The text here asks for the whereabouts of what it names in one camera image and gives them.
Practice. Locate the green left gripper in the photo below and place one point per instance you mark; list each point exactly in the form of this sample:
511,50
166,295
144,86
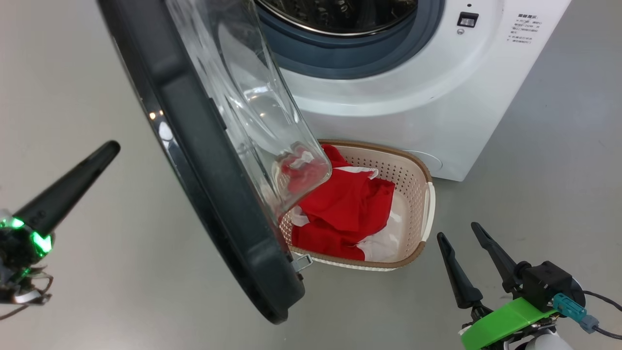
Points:
19,253

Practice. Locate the grey rubber door gasket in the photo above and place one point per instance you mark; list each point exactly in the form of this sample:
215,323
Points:
364,56

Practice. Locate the red and white garment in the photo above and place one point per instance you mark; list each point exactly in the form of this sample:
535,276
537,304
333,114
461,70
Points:
350,204

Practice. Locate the steel washing machine drum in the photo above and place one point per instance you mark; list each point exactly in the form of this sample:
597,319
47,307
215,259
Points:
340,14

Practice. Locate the black round glass washer door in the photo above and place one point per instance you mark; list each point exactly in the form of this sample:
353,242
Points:
209,170

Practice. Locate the round white filter cover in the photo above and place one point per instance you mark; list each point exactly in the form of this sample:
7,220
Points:
432,160

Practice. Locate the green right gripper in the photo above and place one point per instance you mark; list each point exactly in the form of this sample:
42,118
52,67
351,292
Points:
505,323

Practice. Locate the white front-load washing machine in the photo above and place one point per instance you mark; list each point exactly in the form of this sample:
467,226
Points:
437,107

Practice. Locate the cream basket with brown rim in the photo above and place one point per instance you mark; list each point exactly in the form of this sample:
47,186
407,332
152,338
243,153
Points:
413,194

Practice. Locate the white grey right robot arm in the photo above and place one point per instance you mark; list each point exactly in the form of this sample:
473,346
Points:
544,342

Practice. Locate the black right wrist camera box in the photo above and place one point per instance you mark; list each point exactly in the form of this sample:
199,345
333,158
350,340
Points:
549,282

